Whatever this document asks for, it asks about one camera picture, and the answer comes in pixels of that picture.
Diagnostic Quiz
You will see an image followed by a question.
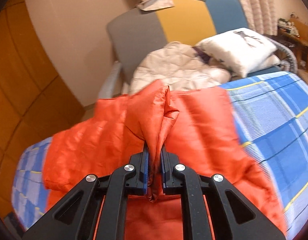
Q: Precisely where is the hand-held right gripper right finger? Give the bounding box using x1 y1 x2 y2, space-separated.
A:
160 145 287 240

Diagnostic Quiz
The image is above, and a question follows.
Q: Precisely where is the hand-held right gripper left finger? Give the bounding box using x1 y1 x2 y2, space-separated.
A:
22 142 150 240

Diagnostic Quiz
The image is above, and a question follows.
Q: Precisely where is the orange puffer jacket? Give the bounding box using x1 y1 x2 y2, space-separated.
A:
41 79 287 240

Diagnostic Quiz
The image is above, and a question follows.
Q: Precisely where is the white quilted jacket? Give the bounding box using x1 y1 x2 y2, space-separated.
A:
128 41 232 97

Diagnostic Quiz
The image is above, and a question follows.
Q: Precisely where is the blue plaid bed sheet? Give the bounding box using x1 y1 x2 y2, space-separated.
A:
11 71 308 239

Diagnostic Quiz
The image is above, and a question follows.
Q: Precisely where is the dark purple cloth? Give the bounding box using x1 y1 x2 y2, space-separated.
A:
193 46 214 64

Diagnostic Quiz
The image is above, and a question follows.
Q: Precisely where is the grey yellow blue headboard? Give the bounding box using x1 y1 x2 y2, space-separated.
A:
106 0 250 90

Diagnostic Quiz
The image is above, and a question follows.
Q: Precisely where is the white pillow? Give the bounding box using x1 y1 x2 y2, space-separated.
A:
195 27 281 78

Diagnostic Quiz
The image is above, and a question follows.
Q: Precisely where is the wooden wardrobe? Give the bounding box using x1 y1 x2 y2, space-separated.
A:
0 0 86 220

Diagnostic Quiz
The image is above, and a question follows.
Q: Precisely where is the wooden desk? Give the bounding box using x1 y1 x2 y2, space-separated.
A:
278 12 308 73

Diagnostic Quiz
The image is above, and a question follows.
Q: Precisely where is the white bed frame rail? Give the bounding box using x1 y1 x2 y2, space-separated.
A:
98 60 123 100

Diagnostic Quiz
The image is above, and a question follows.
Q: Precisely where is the grey ribbed hose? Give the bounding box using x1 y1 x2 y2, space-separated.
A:
270 39 298 74

